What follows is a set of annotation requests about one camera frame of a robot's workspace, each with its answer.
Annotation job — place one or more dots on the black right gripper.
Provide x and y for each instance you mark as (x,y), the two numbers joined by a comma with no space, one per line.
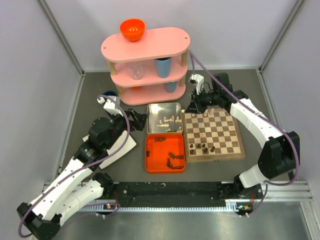
(192,108)

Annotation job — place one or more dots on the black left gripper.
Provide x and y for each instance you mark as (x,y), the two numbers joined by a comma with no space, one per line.
(140,119)

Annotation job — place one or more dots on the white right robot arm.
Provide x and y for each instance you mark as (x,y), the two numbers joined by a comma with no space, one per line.
(280,150)

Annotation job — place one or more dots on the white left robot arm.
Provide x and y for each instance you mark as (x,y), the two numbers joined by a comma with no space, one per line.
(108,140)

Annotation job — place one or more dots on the wooden chess board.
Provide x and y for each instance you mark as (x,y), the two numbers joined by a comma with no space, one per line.
(220,130)

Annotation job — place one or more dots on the white paper sheet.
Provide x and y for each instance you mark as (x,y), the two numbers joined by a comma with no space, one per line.
(87,150)

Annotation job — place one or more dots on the blue cup bottom shelf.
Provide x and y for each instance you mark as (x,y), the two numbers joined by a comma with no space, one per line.
(170,87)

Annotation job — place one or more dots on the blue cup shelf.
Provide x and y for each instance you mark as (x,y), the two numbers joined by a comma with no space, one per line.
(170,87)
(163,66)

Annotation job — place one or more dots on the dark blue mug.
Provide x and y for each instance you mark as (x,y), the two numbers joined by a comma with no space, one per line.
(110,93)

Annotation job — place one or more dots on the orange tin box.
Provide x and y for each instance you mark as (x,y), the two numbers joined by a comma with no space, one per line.
(165,153)

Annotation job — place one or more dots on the clear glass cup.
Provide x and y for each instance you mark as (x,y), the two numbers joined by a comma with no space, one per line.
(137,70)

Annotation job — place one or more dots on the pink three-tier shelf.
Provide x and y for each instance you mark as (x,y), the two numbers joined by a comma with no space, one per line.
(155,44)

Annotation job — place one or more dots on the blue cup middle shelf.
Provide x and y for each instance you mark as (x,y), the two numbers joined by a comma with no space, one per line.
(163,66)

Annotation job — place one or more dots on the orange bowl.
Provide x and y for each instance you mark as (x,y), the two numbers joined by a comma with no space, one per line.
(133,29)

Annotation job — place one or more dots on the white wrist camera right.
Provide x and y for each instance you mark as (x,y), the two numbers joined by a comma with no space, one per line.
(197,80)

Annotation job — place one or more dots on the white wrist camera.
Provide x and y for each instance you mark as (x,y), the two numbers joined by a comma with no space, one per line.
(197,80)
(109,106)

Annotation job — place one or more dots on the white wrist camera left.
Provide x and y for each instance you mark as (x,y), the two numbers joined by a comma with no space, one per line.
(109,106)

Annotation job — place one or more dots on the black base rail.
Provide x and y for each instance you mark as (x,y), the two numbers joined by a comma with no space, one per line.
(177,194)

